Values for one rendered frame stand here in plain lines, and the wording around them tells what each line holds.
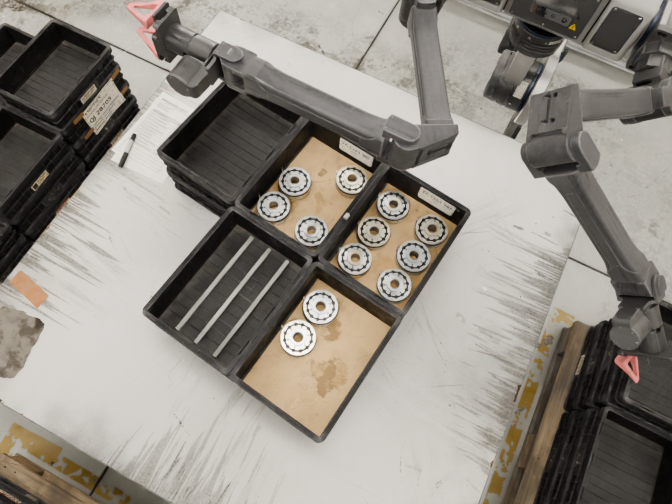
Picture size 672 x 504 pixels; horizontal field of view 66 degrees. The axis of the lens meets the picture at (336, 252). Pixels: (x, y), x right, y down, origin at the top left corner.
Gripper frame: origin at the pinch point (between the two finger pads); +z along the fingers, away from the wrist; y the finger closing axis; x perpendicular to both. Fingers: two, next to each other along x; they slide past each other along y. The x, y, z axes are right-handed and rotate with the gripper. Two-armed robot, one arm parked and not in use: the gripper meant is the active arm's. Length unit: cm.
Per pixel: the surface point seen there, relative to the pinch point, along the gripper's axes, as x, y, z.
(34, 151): -8, 109, 85
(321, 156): 25, 62, -33
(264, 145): 20, 62, -15
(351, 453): -50, 75, -85
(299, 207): 5, 62, -36
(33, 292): -56, 77, 25
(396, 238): 11, 62, -68
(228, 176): 4, 63, -11
